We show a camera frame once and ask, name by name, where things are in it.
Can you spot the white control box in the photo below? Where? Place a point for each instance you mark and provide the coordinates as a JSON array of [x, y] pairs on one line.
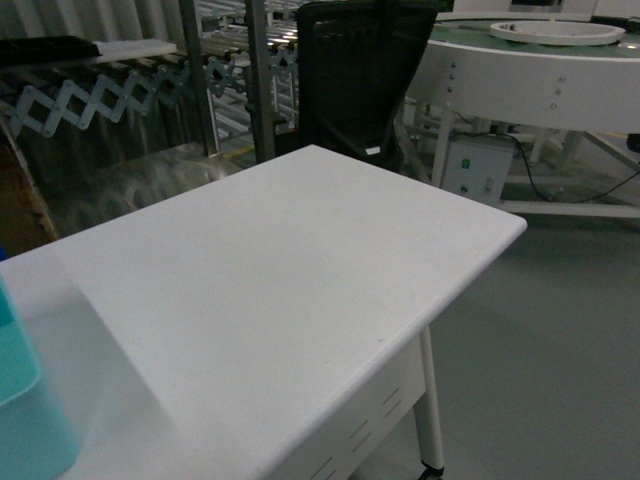
[[477, 167]]

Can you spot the light teal plastic box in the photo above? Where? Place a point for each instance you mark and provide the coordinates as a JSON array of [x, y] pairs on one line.
[[37, 441]]

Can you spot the black mesh office chair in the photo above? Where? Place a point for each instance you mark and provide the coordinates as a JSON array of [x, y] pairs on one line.
[[356, 61]]

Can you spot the white round conveyor machine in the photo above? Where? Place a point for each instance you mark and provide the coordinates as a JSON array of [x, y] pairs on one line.
[[563, 87]]

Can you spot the white table leg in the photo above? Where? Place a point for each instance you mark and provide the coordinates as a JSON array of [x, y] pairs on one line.
[[427, 418]]

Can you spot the white foam board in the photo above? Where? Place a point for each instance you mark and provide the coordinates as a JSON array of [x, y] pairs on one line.
[[133, 49]]

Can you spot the expandable roller conveyor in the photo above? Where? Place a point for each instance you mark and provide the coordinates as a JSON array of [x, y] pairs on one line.
[[45, 100]]

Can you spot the black tray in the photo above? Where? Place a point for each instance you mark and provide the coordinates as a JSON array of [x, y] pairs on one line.
[[40, 49]]

